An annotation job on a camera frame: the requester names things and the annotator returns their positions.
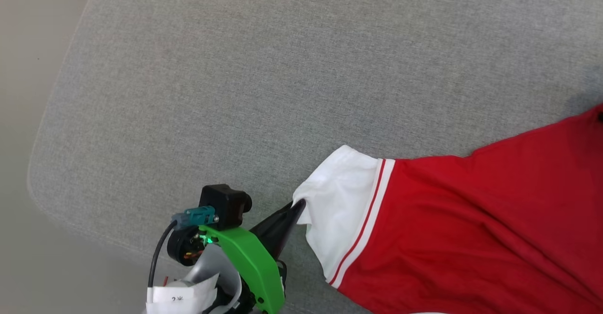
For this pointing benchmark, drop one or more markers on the white paper label tag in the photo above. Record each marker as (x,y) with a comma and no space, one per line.
(181,297)

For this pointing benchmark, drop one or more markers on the red garment with white trim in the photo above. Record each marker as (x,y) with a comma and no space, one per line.
(471,219)

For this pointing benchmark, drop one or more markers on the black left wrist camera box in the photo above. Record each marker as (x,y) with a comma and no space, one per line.
(226,203)

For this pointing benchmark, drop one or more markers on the grey fabric sofa cushion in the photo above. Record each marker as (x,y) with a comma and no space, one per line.
(235,92)

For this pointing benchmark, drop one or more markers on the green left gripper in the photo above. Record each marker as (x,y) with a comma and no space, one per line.
(254,262)

